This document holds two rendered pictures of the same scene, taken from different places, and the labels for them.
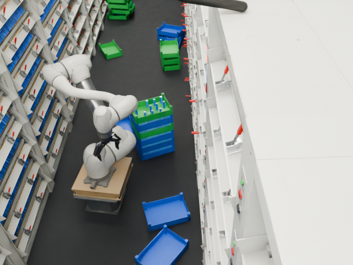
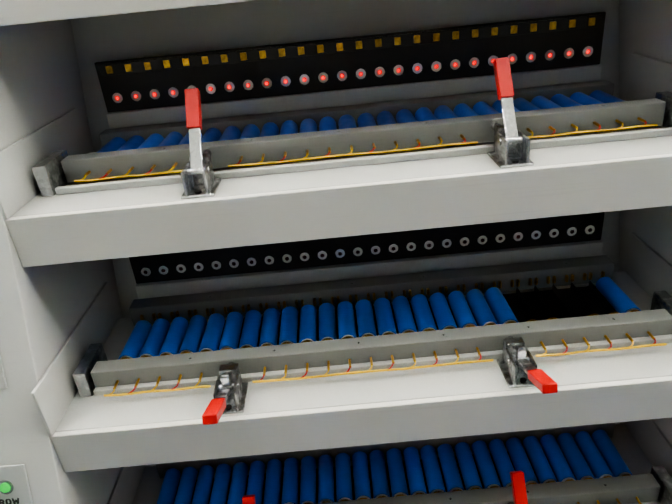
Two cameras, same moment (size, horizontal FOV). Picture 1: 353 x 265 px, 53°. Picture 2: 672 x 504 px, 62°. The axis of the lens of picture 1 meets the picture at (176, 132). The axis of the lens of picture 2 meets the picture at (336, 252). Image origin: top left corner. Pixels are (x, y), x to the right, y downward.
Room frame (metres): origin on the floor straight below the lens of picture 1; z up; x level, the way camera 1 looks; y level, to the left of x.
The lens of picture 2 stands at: (1.48, 0.33, 1.15)
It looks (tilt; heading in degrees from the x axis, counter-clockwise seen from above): 11 degrees down; 270
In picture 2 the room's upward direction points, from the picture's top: 6 degrees counter-clockwise
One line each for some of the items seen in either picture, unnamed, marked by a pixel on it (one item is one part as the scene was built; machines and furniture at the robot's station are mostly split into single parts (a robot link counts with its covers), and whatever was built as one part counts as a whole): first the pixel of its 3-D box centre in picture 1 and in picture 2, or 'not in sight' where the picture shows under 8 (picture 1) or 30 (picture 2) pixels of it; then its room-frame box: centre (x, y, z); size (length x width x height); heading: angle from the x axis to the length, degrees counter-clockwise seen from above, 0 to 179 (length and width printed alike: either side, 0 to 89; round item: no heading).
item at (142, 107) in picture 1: (150, 108); not in sight; (2.20, 0.20, 0.44); 0.30 x 0.20 x 0.08; 110
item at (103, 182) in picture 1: (98, 175); not in sight; (1.65, 0.56, 0.30); 0.22 x 0.18 x 0.06; 163
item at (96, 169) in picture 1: (96, 158); not in sight; (1.68, 0.54, 0.44); 0.18 x 0.16 x 0.22; 131
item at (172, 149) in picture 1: (154, 144); not in sight; (2.20, 0.20, 0.04); 0.30 x 0.20 x 0.08; 110
